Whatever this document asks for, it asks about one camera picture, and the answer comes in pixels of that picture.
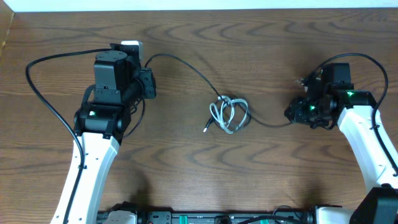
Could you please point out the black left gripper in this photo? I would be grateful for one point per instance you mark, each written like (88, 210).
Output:
(151, 81)

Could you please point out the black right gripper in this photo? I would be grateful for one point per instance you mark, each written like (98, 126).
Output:
(297, 114)

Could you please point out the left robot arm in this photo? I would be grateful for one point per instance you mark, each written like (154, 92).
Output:
(100, 124)

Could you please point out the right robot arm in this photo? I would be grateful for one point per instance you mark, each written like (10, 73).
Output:
(359, 120)

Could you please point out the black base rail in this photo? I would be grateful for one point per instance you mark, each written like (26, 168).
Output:
(127, 212)

